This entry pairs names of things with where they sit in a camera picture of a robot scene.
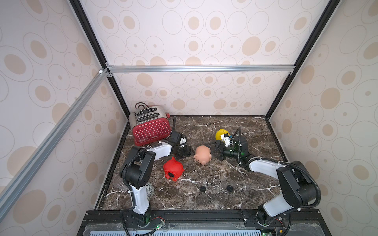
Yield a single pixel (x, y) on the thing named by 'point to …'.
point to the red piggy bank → (173, 166)
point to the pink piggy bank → (203, 154)
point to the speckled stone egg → (150, 190)
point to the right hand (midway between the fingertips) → (214, 148)
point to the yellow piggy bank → (219, 132)
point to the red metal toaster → (150, 124)
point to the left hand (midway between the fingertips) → (195, 153)
